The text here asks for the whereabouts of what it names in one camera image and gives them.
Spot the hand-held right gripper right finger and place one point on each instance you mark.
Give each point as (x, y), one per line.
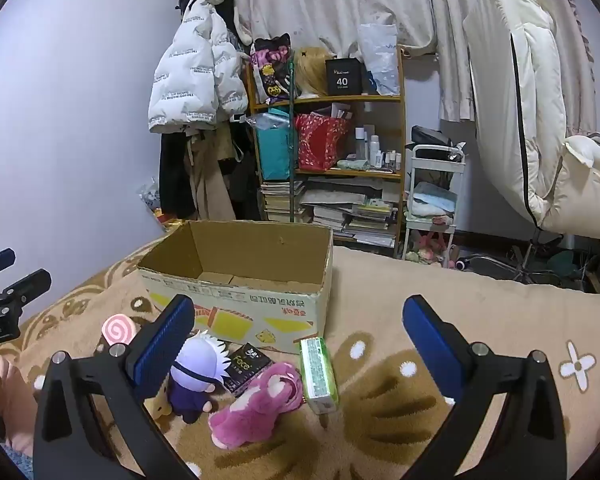
(430, 350)

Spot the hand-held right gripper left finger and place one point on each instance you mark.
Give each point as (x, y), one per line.
(162, 345)

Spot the white-haired purple plush doll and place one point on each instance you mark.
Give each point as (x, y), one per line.
(200, 360)

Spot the pink swirl lollipop plush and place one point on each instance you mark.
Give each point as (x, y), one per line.
(118, 330)

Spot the small yellow plush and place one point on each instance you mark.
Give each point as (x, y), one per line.
(159, 407)

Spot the black tissue packet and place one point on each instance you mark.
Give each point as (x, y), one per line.
(245, 365)

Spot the green tissue packet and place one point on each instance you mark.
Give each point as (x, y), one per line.
(317, 375)

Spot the pink bear plush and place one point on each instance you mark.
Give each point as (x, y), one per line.
(265, 400)

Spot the printed cardboard box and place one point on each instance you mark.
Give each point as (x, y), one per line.
(280, 310)

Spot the person's left forearm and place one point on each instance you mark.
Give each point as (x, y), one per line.
(15, 400)

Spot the beige patterned blanket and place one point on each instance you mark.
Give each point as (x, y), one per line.
(380, 300)

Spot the pink plush toy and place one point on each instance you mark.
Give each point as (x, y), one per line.
(430, 247)

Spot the person's blue pants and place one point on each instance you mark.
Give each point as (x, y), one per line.
(19, 462)

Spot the pile of shiny foil bags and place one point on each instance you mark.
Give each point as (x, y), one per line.
(157, 205)

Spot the folded blue white towels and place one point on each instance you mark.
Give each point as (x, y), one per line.
(432, 200)

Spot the dark hanging coat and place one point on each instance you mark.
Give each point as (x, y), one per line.
(175, 175)

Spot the stacks of books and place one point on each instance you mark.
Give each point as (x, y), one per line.
(330, 210)

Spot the beige hanging coat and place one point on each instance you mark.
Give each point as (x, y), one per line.
(212, 175)

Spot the white trolley cart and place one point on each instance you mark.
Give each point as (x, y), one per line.
(432, 152)

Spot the row of cosmetic bottles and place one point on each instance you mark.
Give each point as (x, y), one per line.
(375, 152)

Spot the black bag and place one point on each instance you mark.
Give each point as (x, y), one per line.
(427, 136)

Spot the thin green pole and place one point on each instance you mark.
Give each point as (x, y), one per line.
(291, 160)

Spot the teal bag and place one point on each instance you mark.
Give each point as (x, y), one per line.
(274, 147)

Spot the red patterned bag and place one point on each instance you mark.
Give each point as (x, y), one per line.
(322, 142)

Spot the white printed puffer jacket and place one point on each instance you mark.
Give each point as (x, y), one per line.
(190, 70)

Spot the wooden shelf unit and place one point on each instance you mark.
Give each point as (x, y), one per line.
(340, 99)

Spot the cream padded chair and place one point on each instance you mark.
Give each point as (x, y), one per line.
(500, 85)

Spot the black paper box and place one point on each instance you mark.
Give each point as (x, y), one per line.
(343, 77)

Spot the white plastic bag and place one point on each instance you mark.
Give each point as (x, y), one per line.
(380, 60)

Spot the colourful printed bag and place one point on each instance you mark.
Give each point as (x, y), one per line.
(270, 70)

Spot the blond wig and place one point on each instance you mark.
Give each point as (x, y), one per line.
(312, 72)

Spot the cream curtain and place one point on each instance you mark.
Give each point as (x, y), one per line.
(330, 0)

